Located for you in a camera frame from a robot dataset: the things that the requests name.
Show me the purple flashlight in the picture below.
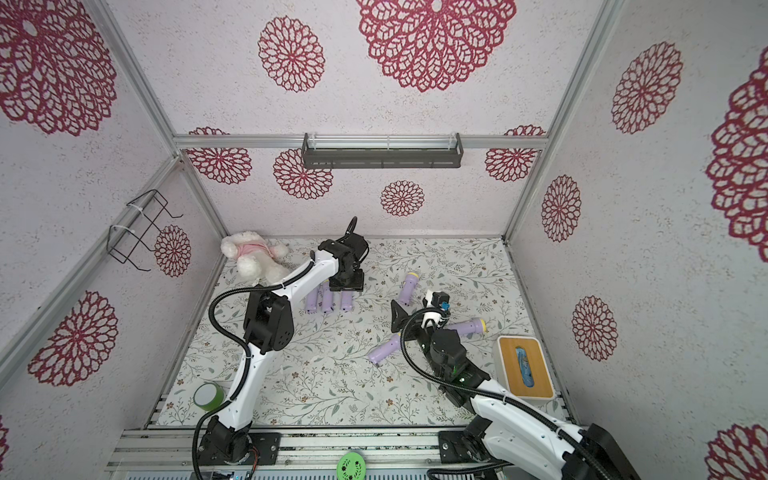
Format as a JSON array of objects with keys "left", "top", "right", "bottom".
[
  {"left": 305, "top": 287, "right": 320, "bottom": 314},
  {"left": 340, "top": 291, "right": 354, "bottom": 312},
  {"left": 397, "top": 272, "right": 419, "bottom": 306},
  {"left": 321, "top": 282, "right": 334, "bottom": 314},
  {"left": 366, "top": 333, "right": 400, "bottom": 366}
]

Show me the purple flashlight by right arm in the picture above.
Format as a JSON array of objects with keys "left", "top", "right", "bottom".
[{"left": 446, "top": 318, "right": 487, "bottom": 336}]

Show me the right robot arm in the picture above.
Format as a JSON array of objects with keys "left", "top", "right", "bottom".
[{"left": 391, "top": 301, "right": 639, "bottom": 479}]

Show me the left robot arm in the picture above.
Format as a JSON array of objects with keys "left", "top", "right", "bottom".
[{"left": 191, "top": 217, "right": 369, "bottom": 479}]

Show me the white plush toy pink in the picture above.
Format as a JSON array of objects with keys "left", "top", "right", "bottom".
[{"left": 220, "top": 231, "right": 290, "bottom": 285}]

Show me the green round disc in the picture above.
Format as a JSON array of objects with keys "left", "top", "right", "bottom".
[{"left": 336, "top": 451, "right": 366, "bottom": 480}]

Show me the green tape roll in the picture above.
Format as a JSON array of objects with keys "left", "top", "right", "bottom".
[{"left": 193, "top": 382, "right": 226, "bottom": 412}]

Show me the black wall shelf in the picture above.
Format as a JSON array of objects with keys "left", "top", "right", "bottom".
[{"left": 300, "top": 133, "right": 464, "bottom": 170}]

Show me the black wire wall rack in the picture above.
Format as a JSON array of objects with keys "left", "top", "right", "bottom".
[{"left": 105, "top": 189, "right": 183, "bottom": 272}]

